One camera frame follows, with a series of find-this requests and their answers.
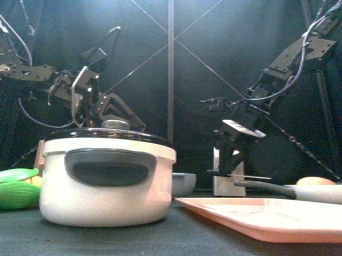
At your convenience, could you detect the black handled paring knife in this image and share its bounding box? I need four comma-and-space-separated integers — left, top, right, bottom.
206, 169, 273, 181

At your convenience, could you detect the black pot lid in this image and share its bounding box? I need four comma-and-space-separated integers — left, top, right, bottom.
45, 119, 174, 148

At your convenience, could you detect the small pale bowl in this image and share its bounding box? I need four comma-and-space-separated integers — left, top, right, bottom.
172, 172, 198, 198

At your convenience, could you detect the yellow red toy apple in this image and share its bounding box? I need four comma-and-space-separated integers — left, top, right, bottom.
296, 176, 337, 187

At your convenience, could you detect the pink plastic tray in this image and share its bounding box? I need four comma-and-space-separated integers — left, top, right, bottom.
176, 197, 342, 245

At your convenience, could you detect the white toy cooking pot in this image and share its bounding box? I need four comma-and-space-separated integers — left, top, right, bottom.
39, 137, 178, 228

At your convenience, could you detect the yellow toy food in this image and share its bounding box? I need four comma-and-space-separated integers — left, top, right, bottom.
25, 175, 45, 188

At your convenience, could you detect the smooth green toy piece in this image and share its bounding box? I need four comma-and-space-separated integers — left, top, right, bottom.
0, 167, 41, 184

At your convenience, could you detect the ribbed green toy vegetable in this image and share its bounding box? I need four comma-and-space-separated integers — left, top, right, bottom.
0, 180, 43, 211

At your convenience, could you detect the right wrist camera mount plate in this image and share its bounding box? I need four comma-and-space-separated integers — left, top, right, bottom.
221, 118, 268, 140

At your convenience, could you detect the black bracket clamp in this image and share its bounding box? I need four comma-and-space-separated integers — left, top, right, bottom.
200, 96, 230, 113

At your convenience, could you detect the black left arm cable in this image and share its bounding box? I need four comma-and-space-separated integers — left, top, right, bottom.
17, 96, 78, 130

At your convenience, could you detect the thin diagonal brace wire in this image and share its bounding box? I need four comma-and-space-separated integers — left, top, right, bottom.
130, 0, 342, 183
106, 0, 225, 94

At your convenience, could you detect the vertical metal frame pole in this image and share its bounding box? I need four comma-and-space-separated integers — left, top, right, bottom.
168, 0, 177, 145

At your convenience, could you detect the grey pan with black handle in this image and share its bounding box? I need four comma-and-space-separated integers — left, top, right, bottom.
233, 179, 342, 205

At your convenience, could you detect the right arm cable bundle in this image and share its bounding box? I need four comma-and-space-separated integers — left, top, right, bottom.
242, 1, 342, 103

